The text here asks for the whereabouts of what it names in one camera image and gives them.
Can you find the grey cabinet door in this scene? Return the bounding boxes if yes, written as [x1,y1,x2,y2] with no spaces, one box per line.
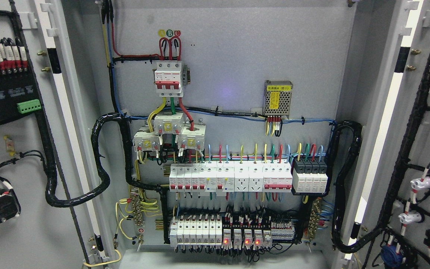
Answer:
[0,0,111,269]
[358,0,430,269]

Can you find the grey electrical cabinet body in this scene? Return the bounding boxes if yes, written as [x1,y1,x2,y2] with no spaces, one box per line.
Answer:
[60,0,402,269]

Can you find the white current transformer group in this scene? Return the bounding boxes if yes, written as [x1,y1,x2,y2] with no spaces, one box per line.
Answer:
[133,112,206,160]

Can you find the white socket breaker row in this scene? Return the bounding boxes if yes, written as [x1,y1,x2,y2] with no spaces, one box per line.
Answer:
[169,160,293,196]

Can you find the red white main breaker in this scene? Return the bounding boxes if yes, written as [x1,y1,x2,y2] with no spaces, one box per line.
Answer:
[154,60,190,98]

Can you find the metal mesh power supply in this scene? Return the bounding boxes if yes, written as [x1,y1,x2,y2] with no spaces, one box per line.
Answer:
[263,80,293,117]

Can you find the white lower breaker row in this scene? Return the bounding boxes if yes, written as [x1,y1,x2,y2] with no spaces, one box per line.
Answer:
[169,214,223,247]

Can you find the black surge protector block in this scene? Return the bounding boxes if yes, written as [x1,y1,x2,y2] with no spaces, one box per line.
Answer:
[292,157,328,197]

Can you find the relay row with red leds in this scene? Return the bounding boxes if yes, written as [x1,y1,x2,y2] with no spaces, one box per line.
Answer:
[221,228,273,251]

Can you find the black cable loom right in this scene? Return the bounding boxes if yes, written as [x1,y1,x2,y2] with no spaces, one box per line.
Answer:
[329,120,380,254]

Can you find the black cable loom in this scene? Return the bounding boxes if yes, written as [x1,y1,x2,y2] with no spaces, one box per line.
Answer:
[329,120,380,254]
[35,112,133,208]

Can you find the black cable loom left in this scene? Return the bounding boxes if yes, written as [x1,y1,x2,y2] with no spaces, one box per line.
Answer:
[35,112,133,208]

